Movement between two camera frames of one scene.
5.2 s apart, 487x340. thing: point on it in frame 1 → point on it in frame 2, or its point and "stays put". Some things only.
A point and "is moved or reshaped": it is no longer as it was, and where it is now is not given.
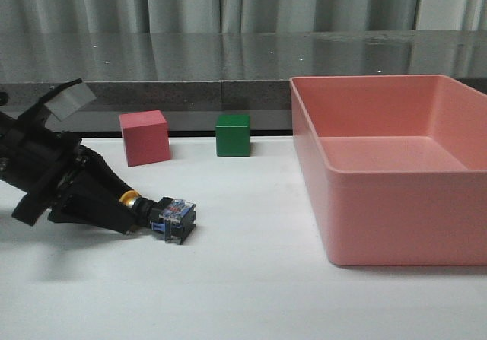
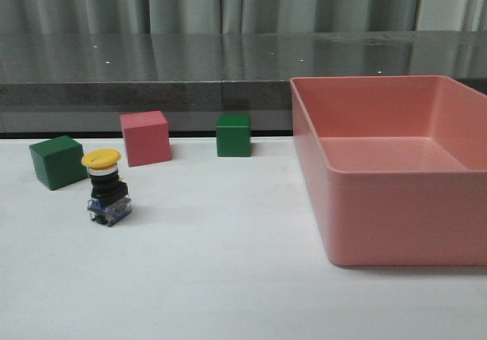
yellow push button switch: x=175 y=216 is moved or reshaped
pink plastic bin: x=399 y=164 stays put
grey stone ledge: x=224 y=71 stays put
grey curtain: x=240 y=4 stays put
